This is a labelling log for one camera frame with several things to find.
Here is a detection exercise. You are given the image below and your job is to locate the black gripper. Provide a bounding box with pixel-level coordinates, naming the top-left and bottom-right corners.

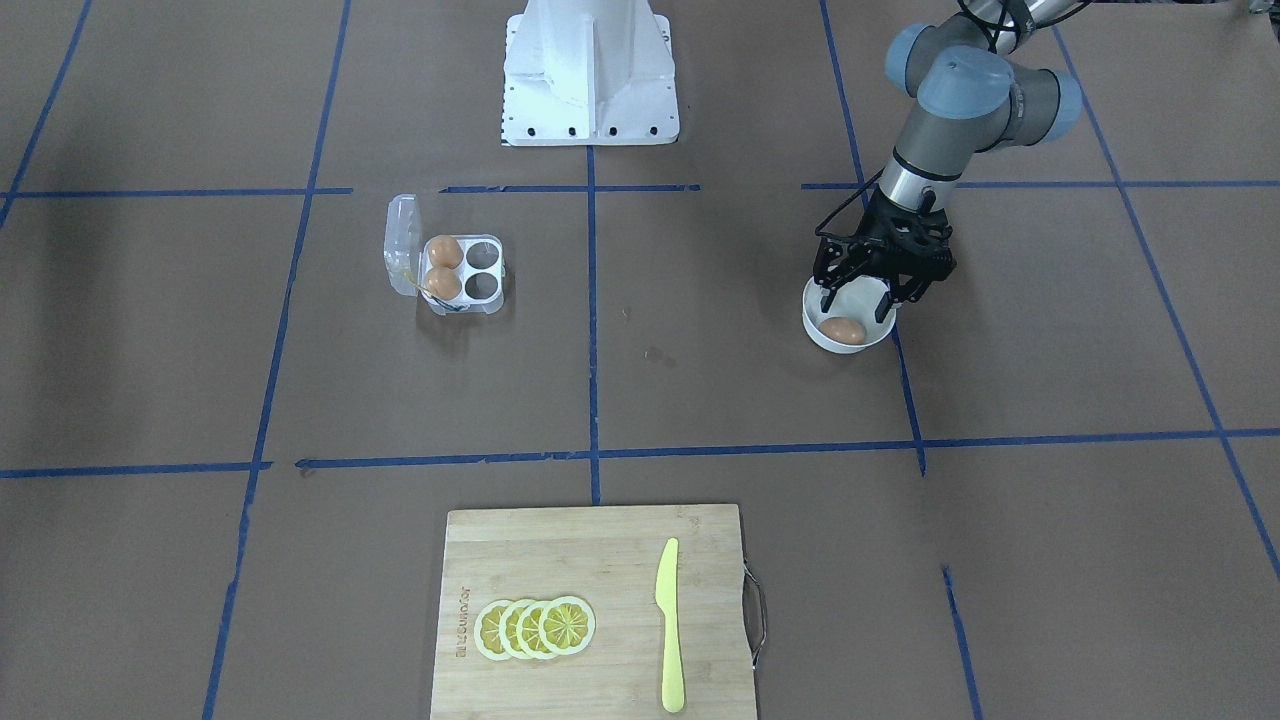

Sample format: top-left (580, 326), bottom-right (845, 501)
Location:
top-left (812, 188), bottom-right (957, 323)

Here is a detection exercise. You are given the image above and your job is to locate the white round bowl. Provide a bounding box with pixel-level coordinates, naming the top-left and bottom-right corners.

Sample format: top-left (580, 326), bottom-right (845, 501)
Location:
top-left (801, 277), bottom-right (897, 354)

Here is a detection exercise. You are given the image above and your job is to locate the brown egg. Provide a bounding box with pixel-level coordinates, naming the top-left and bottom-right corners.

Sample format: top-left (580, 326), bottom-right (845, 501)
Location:
top-left (425, 234), bottom-right (465, 269)
top-left (422, 266), bottom-right (463, 304)
top-left (818, 316), bottom-right (867, 346)

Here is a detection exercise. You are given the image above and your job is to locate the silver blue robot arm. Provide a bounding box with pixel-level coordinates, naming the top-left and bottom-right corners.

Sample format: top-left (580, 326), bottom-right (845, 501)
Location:
top-left (812, 1), bottom-right (1084, 320)

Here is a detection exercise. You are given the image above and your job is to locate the clear plastic egg box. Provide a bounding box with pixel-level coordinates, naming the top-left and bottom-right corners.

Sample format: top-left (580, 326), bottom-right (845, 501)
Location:
top-left (381, 193), bottom-right (507, 316)

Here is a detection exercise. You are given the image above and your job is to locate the brown egg in box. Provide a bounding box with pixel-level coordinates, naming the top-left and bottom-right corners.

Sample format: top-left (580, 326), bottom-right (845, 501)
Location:
top-left (422, 266), bottom-right (463, 304)
top-left (425, 234), bottom-right (465, 269)

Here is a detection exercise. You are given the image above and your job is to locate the wooden cutting board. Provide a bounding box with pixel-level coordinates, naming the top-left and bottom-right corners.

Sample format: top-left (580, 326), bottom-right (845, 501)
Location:
top-left (430, 503), bottom-right (758, 719)

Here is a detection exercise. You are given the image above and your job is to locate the yellow lemon slice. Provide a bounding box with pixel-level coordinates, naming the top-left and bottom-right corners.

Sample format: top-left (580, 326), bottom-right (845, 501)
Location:
top-left (538, 594), bottom-right (596, 657)
top-left (512, 600), bottom-right (556, 660)
top-left (472, 600), bottom-right (515, 662)
top-left (498, 598), bottom-right (535, 660)

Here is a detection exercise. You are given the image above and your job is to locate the yellow plastic knife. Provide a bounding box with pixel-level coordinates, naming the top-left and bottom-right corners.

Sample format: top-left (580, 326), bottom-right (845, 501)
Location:
top-left (654, 537), bottom-right (686, 714)

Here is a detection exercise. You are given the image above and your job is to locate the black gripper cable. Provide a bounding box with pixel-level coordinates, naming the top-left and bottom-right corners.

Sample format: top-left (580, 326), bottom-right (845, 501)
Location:
top-left (815, 170), bottom-right (886, 241)

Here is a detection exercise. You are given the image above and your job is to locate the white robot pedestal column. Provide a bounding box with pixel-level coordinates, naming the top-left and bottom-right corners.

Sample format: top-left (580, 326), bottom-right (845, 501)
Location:
top-left (500, 1), bottom-right (681, 147)

